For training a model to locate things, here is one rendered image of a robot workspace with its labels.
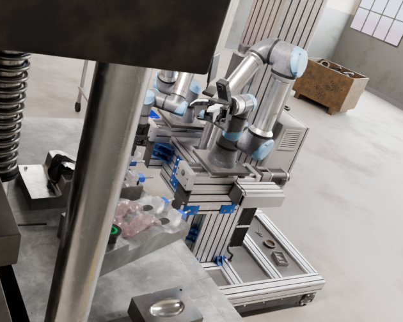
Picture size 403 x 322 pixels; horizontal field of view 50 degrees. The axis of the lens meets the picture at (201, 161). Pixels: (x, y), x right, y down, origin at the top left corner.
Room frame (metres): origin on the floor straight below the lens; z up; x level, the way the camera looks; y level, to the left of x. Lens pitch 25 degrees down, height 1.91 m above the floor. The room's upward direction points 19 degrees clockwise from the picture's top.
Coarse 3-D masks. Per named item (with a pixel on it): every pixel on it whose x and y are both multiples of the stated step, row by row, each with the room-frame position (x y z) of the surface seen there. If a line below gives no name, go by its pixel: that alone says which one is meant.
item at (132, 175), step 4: (128, 172) 1.78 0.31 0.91; (132, 172) 1.78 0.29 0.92; (136, 172) 1.79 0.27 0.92; (128, 176) 1.78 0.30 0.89; (132, 176) 1.75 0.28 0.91; (136, 176) 1.76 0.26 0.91; (140, 176) 1.79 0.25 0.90; (144, 176) 1.80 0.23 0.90; (148, 176) 1.83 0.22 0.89; (152, 176) 1.85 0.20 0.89; (132, 180) 1.75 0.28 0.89; (136, 180) 1.76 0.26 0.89; (140, 180) 1.78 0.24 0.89; (144, 180) 1.80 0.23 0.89
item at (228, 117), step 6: (210, 102) 1.49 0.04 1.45; (216, 102) 1.49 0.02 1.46; (222, 102) 1.49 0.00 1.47; (234, 102) 1.57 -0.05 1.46; (228, 108) 1.52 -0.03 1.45; (234, 108) 1.57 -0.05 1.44; (204, 114) 1.50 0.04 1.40; (210, 114) 1.50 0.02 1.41; (222, 114) 1.50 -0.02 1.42; (228, 114) 1.55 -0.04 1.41; (210, 120) 1.50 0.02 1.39; (216, 120) 1.49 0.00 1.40; (222, 120) 1.52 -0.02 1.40; (228, 120) 1.56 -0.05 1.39
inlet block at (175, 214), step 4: (168, 212) 1.63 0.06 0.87; (172, 212) 1.62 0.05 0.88; (176, 212) 1.63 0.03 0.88; (180, 212) 1.66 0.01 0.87; (184, 212) 1.69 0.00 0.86; (188, 212) 1.71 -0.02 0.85; (172, 216) 1.61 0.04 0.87; (176, 216) 1.60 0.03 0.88; (180, 216) 1.62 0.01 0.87; (184, 216) 1.66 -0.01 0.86; (176, 220) 1.60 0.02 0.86
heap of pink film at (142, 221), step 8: (128, 200) 1.55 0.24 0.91; (120, 208) 1.48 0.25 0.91; (128, 208) 1.49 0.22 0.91; (136, 208) 1.53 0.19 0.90; (120, 216) 1.45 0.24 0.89; (136, 216) 1.46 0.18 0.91; (144, 216) 1.47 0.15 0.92; (120, 224) 1.39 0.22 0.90; (128, 224) 1.41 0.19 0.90; (136, 224) 1.42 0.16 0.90; (144, 224) 1.42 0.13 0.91; (152, 224) 1.45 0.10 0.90; (160, 224) 1.52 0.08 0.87; (128, 232) 1.37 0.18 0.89; (136, 232) 1.39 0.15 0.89
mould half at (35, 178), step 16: (48, 160) 1.67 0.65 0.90; (32, 176) 1.56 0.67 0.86; (48, 176) 1.60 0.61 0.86; (64, 176) 1.53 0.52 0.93; (32, 192) 1.45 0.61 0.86; (48, 192) 1.49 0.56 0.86; (64, 192) 1.50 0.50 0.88; (128, 192) 1.70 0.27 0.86; (32, 208) 1.42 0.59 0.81; (48, 208) 1.46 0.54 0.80
